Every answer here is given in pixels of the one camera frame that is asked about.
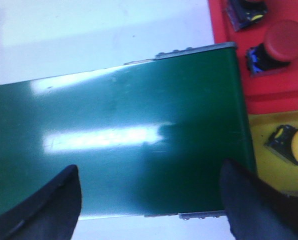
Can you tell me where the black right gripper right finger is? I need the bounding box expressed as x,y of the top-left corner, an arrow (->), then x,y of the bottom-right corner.
219,159 -> 298,240

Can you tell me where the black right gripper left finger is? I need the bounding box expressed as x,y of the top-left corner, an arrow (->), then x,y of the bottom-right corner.
0,164 -> 82,240

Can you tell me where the yellow mushroom push button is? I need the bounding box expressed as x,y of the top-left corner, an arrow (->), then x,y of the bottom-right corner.
264,124 -> 298,166

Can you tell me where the red mushroom push button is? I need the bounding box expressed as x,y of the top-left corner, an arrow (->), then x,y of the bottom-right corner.
225,0 -> 268,32

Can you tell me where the yellow plastic tray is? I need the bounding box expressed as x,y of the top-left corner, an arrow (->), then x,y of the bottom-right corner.
249,111 -> 298,196

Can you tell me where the red plastic tray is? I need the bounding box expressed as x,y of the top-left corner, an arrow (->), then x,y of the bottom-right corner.
208,0 -> 298,114

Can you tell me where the green conveyor belt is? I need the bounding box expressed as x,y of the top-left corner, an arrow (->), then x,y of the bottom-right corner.
0,42 -> 256,219

